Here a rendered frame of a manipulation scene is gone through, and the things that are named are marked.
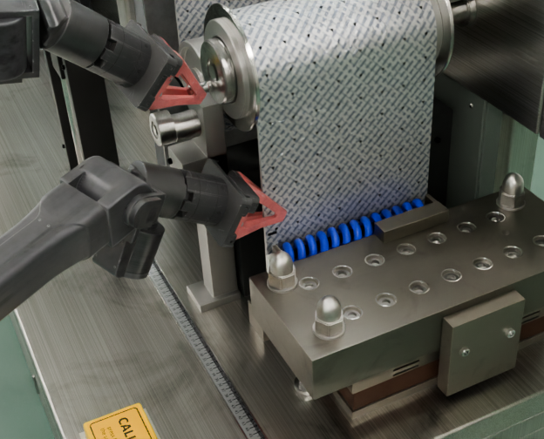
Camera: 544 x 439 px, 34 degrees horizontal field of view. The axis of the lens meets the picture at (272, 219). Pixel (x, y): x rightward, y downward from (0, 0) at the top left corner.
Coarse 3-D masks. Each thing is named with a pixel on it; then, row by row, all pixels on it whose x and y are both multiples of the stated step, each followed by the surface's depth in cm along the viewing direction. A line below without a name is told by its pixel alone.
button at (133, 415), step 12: (132, 408) 103; (96, 420) 102; (108, 420) 102; (120, 420) 102; (132, 420) 102; (144, 420) 102; (96, 432) 101; (108, 432) 101; (120, 432) 100; (132, 432) 100; (144, 432) 100
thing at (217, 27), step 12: (432, 0) 104; (216, 24) 98; (204, 36) 103; (216, 36) 100; (228, 36) 96; (228, 48) 97; (240, 48) 96; (240, 60) 95; (240, 72) 96; (240, 84) 97; (240, 96) 98; (228, 108) 103; (240, 108) 99
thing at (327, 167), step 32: (384, 96) 105; (416, 96) 107; (288, 128) 101; (320, 128) 103; (352, 128) 105; (384, 128) 108; (416, 128) 110; (288, 160) 103; (320, 160) 106; (352, 160) 108; (384, 160) 110; (416, 160) 113; (288, 192) 106; (320, 192) 108; (352, 192) 111; (384, 192) 113; (416, 192) 116; (288, 224) 109; (320, 224) 111
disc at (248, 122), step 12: (216, 12) 99; (228, 12) 96; (204, 24) 104; (228, 24) 97; (240, 24) 95; (240, 36) 95; (252, 60) 94; (252, 72) 95; (252, 84) 96; (252, 96) 97; (252, 108) 98; (240, 120) 103; (252, 120) 99
